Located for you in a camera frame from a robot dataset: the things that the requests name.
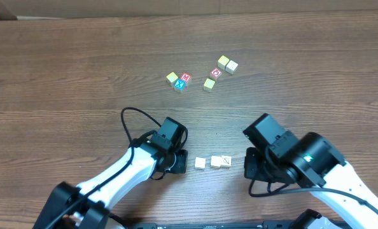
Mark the blue X block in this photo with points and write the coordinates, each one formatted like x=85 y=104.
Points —
x=179 y=85

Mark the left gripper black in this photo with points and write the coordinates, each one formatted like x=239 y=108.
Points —
x=179 y=161

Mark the red M block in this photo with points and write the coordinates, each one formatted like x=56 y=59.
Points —
x=187 y=78

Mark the yellow block top right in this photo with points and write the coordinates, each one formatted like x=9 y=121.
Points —
x=222 y=62

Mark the red O block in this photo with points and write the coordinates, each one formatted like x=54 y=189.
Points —
x=215 y=74

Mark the wooden block with circle mark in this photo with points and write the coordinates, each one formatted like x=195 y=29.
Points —
x=226 y=161

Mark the wooden block with leaf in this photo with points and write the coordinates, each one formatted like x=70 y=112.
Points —
x=215 y=162

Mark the plain wooden block top right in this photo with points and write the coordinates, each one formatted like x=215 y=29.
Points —
x=231 y=67

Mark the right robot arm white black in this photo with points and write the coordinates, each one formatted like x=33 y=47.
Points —
x=311 y=164

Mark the cardboard box edge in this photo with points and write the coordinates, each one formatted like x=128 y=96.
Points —
x=11 y=9

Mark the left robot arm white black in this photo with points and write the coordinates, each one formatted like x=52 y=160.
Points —
x=89 y=204

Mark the yellow block far left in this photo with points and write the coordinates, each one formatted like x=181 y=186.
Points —
x=172 y=78

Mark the yellow block middle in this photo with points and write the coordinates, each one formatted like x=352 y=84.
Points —
x=209 y=85

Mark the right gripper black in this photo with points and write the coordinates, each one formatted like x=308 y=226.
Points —
x=252 y=166

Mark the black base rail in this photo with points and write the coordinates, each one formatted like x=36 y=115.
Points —
x=268 y=224

